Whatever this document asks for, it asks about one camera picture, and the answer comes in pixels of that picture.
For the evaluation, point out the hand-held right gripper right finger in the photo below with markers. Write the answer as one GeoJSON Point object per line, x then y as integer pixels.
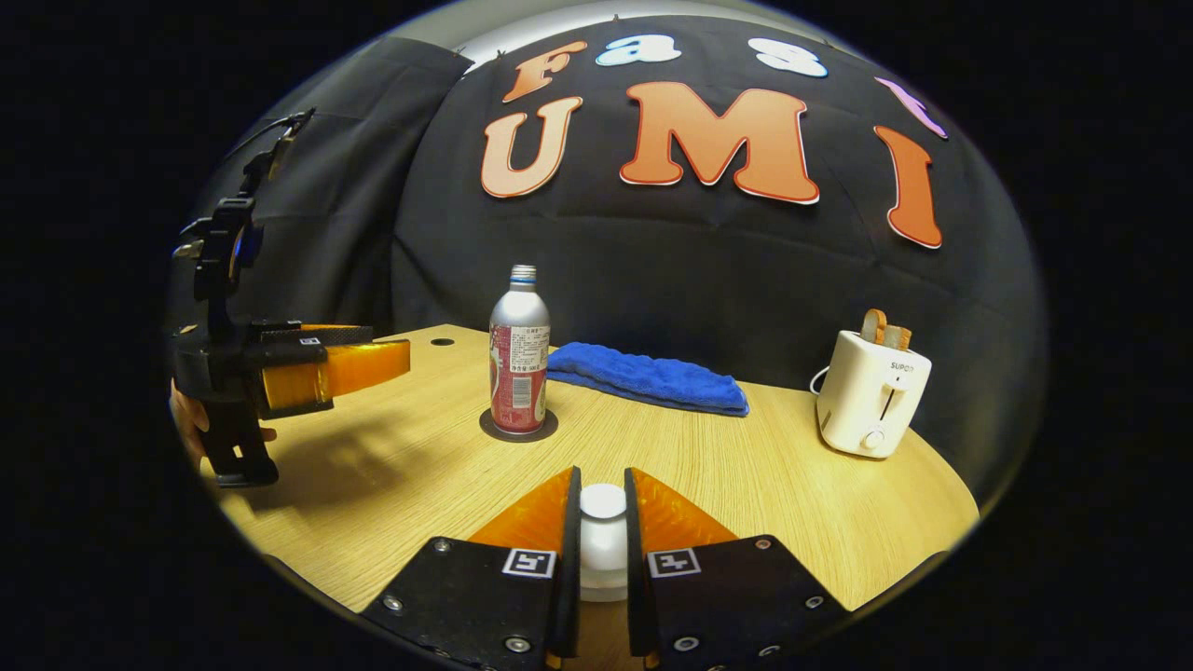
{"type": "Point", "coordinates": [637, 596]}

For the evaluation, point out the silver water bottle red label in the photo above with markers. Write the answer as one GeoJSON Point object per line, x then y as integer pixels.
{"type": "Point", "coordinates": [519, 354]}

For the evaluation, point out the dark round coaster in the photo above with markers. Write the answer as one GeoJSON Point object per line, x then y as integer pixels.
{"type": "Point", "coordinates": [494, 431]}

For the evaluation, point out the white toaster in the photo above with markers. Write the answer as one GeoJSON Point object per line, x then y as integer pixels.
{"type": "Point", "coordinates": [871, 401]}

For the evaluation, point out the blue towel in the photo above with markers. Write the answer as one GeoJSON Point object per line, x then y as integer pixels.
{"type": "Point", "coordinates": [652, 377]}

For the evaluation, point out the toast slice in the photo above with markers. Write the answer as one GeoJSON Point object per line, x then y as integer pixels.
{"type": "Point", "coordinates": [899, 337]}
{"type": "Point", "coordinates": [873, 326]}

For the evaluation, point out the black backdrop cloth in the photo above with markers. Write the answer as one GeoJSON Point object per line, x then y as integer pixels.
{"type": "Point", "coordinates": [699, 270]}

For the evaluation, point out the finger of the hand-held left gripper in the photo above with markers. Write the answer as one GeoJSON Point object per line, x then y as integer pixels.
{"type": "Point", "coordinates": [354, 368]}
{"type": "Point", "coordinates": [345, 333]}

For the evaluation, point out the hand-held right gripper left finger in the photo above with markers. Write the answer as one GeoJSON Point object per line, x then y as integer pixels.
{"type": "Point", "coordinates": [570, 596]}

